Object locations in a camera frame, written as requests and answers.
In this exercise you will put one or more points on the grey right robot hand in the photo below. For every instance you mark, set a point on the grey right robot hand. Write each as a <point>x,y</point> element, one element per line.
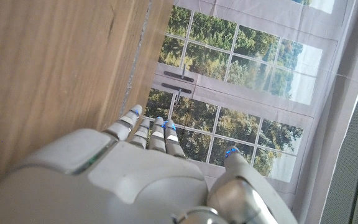
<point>129,183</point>

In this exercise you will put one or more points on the printed window backdrop cloth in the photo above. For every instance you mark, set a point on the printed window backdrop cloth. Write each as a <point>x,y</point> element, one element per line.
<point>253,87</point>

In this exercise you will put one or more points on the grey perforated panel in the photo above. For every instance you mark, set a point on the grey perforated panel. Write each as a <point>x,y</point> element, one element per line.
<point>353,174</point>

